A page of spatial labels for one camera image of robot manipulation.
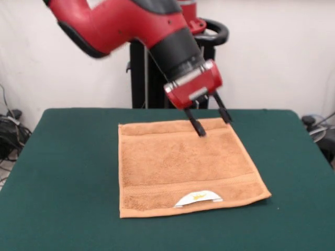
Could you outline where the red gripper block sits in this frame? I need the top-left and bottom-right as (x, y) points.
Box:
(164, 59), (233, 138)

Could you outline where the tan terry towel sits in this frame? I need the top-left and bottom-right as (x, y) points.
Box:
(117, 117), (272, 219)

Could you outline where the dark green table cloth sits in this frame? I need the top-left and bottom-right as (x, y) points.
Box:
(0, 108), (335, 251)

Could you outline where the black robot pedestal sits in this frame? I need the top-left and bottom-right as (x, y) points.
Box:
(125, 17), (230, 109)

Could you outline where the tangle of black cables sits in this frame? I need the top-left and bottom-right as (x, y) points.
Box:
(0, 83), (32, 184)

